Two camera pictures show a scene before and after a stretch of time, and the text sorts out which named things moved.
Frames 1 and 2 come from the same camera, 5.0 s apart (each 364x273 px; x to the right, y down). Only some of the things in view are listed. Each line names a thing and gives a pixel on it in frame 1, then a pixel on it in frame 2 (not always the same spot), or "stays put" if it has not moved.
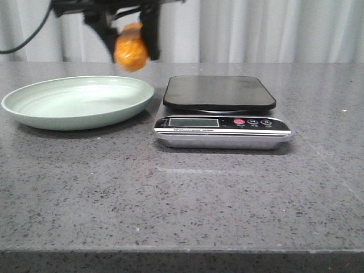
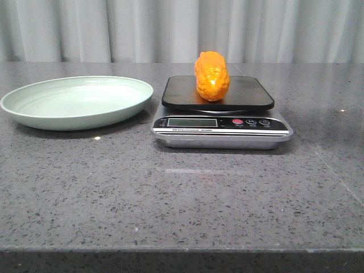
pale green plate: x=75 y=102 stays put
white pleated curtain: x=199 y=31 stays put
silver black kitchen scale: x=220 y=112 stays put
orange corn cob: x=131 y=49 → x=212 y=76
